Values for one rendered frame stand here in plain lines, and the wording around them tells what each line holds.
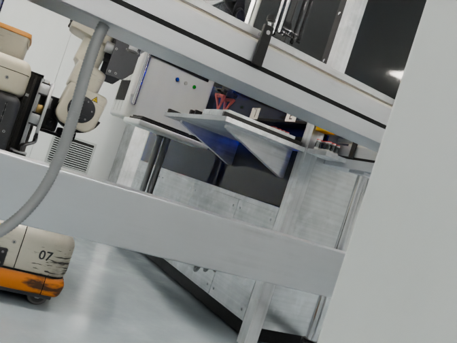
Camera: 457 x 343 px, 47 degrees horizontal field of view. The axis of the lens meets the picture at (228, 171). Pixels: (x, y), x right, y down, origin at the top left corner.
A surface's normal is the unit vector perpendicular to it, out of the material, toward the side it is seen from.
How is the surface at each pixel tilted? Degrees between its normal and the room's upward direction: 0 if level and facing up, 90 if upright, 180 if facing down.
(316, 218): 90
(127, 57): 90
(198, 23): 90
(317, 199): 90
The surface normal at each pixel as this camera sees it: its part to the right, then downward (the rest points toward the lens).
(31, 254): 0.36, 0.09
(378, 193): -0.84, -0.29
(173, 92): 0.57, 0.16
